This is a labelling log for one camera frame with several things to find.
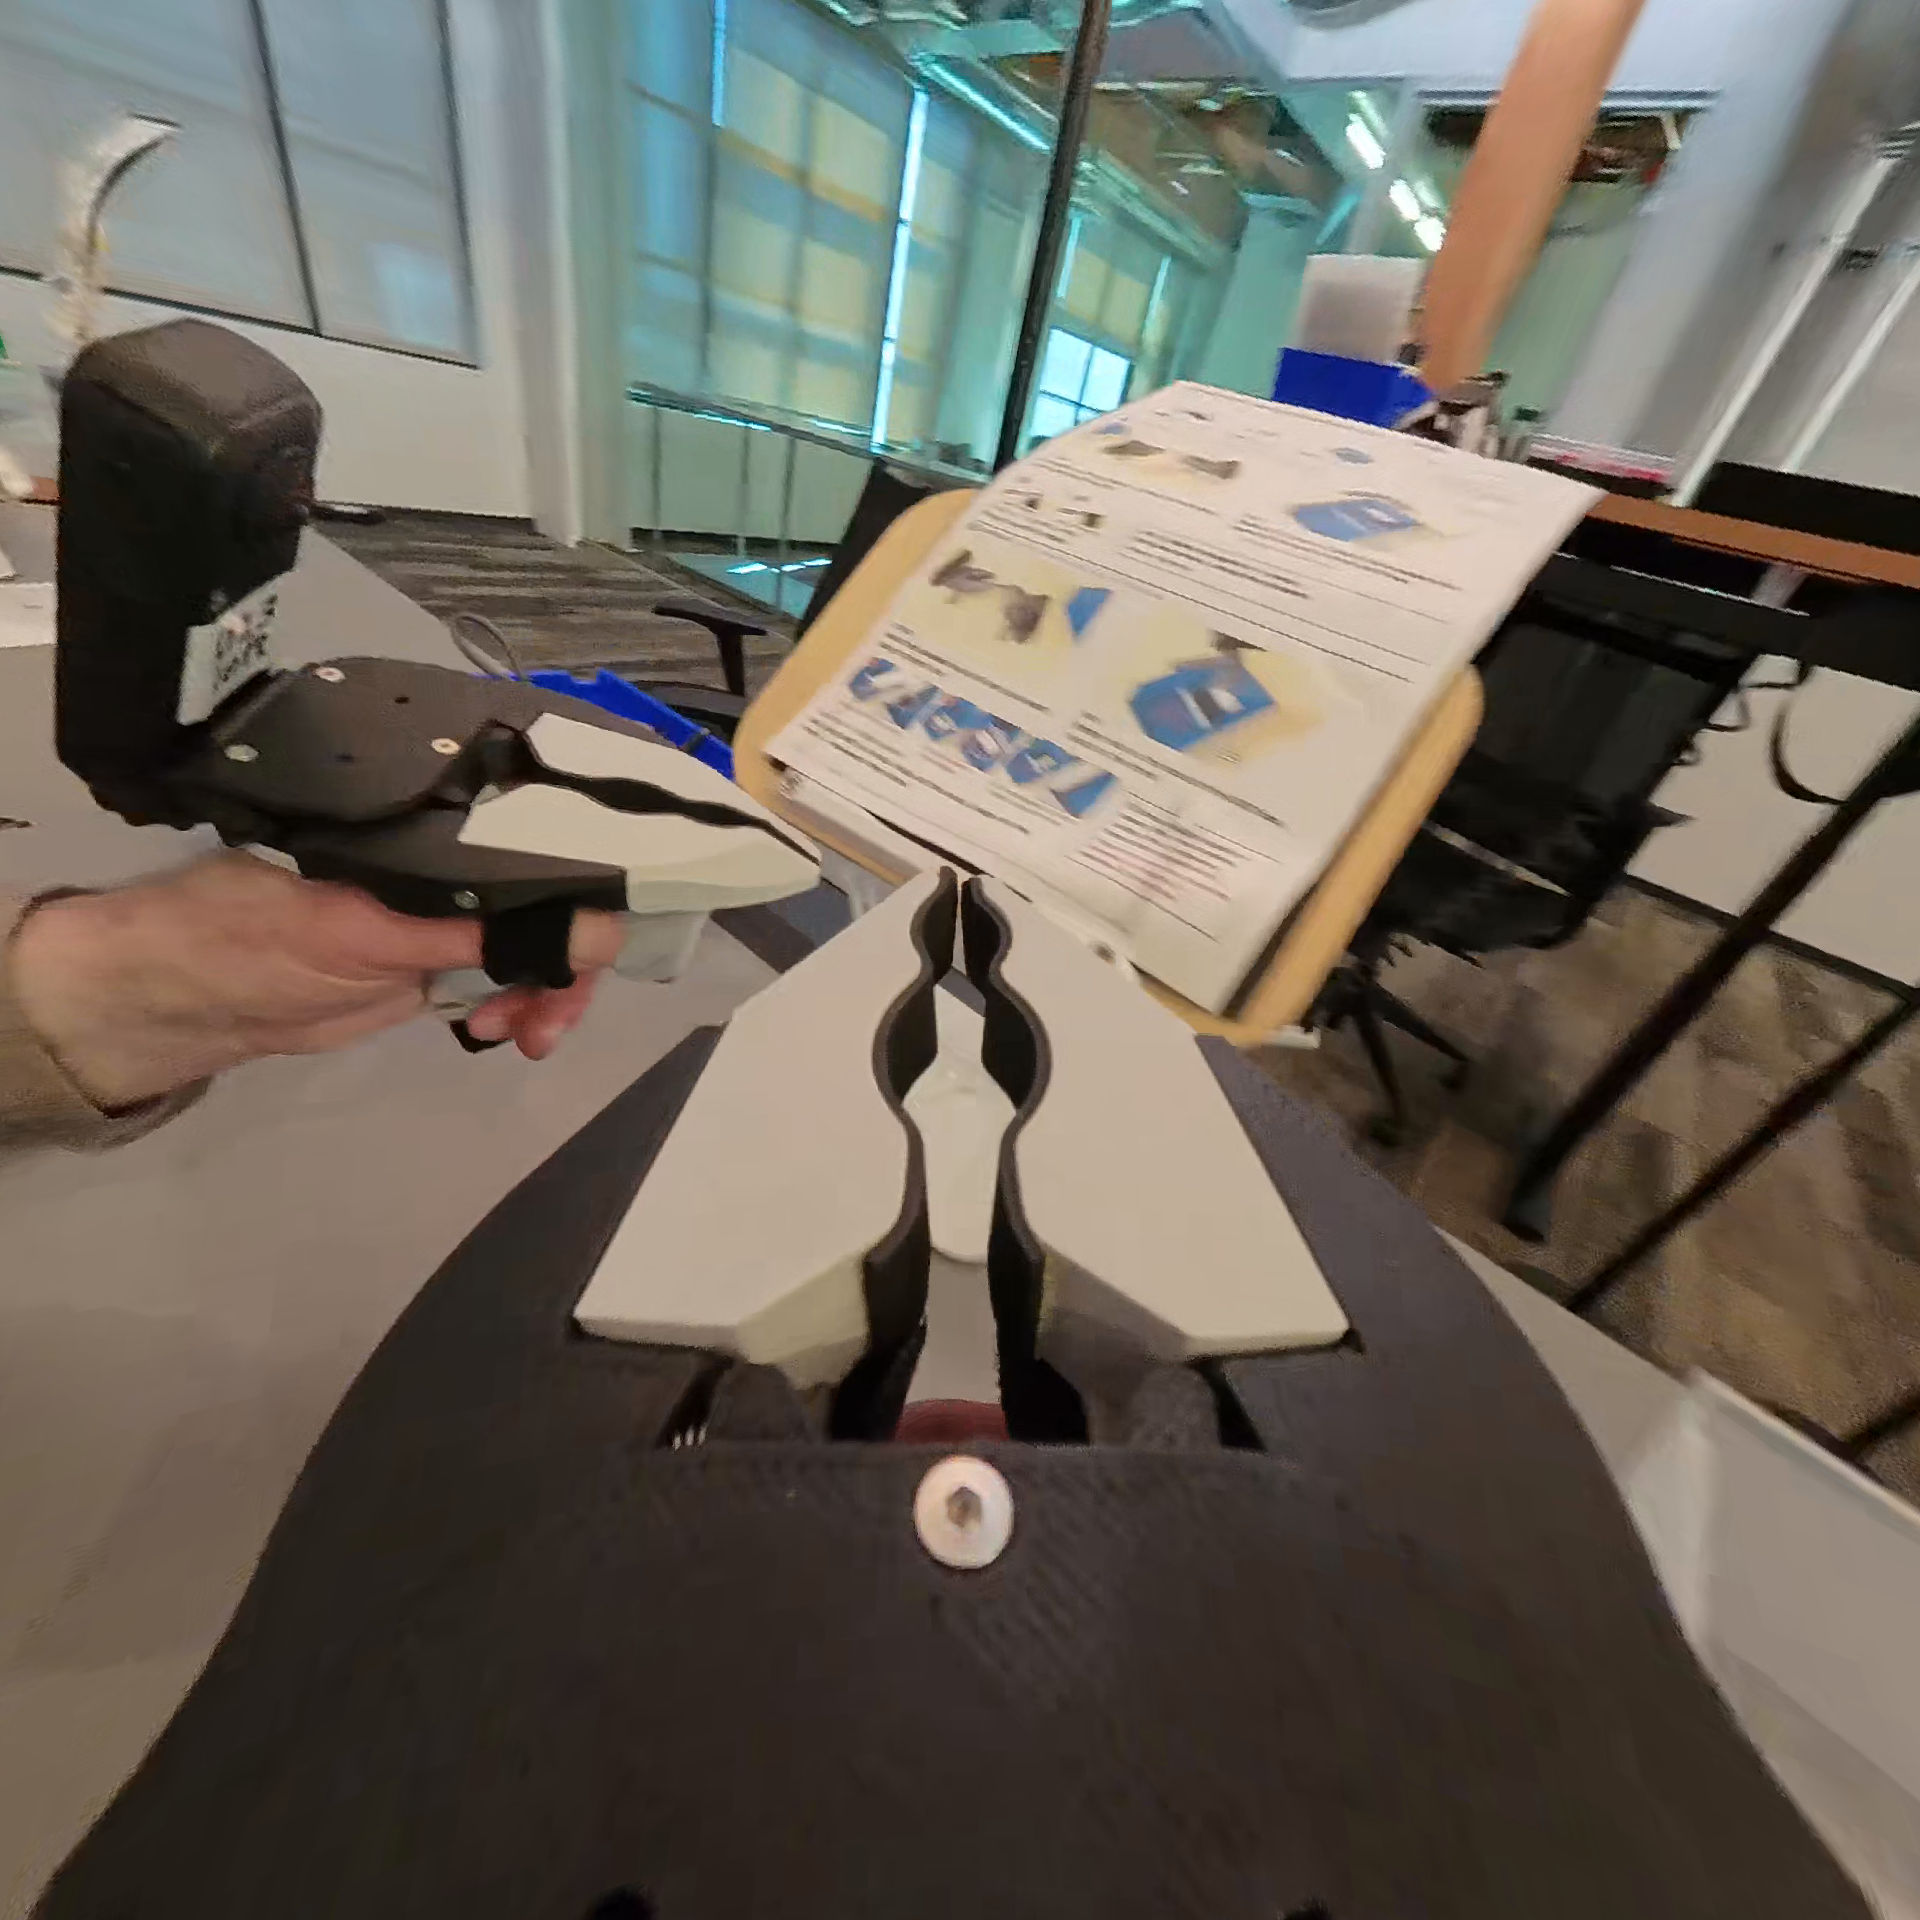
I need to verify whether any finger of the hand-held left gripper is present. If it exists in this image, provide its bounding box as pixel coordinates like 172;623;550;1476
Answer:
517;709;745;806
446;781;831;983

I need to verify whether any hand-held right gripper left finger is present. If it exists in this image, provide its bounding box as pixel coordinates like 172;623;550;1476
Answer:
571;869;960;1442

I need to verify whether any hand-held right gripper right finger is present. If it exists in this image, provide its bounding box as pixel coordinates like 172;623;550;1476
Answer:
960;877;1355;1442

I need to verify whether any blue plastic bin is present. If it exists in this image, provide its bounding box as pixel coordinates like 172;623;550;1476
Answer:
1271;342;1448;424
520;664;743;788

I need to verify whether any person's left forearm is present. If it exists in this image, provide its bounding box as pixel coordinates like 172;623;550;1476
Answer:
0;899;213;1157

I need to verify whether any person's left hand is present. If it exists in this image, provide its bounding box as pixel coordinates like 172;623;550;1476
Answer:
0;847;637;1119

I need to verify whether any glass railing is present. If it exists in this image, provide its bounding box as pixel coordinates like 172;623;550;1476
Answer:
615;374;1007;557

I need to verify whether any white desk lamp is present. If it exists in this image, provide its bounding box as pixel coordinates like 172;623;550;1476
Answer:
41;112;181;381

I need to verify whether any printed instruction sheet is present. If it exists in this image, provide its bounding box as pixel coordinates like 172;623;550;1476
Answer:
762;383;1600;1016

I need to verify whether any black pole stand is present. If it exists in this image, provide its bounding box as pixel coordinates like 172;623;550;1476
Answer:
985;0;1117;469

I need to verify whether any wooden column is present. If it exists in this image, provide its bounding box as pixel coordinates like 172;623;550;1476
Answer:
1407;0;1651;396

